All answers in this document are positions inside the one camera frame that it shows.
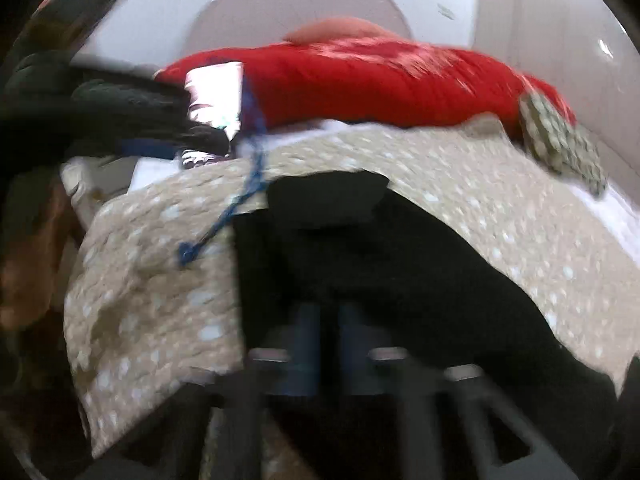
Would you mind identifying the beige dotted blanket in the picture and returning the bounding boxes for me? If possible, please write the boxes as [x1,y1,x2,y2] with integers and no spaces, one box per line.
[62,115,640,461]

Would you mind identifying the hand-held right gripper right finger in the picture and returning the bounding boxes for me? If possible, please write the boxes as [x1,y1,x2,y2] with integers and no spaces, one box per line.
[340,305,576,480]

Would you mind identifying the blue lanyard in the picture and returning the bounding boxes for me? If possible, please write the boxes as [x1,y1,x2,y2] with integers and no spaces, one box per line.
[177,79,269,268]

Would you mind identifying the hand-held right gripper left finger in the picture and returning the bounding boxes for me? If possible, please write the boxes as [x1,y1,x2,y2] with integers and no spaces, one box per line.
[100,305,328,480]

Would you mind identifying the green patterned pillow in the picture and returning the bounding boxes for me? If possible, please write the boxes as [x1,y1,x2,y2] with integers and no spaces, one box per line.
[519,92,609,197]

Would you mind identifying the red quilt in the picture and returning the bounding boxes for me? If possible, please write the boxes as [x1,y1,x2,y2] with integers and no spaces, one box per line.
[154,35,577,137]

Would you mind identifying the black pants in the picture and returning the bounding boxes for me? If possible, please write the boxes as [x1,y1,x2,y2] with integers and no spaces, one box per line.
[234,170,621,480]

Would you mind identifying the pink pillow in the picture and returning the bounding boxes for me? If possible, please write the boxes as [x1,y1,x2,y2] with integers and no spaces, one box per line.
[284,17,397,44]

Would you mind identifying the round pale headboard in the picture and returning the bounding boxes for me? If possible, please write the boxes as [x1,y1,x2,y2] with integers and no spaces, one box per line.
[189,0,407,47]

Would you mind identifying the glossy white wardrobe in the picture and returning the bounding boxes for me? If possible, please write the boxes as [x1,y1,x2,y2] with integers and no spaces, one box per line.
[474,0,640,161]

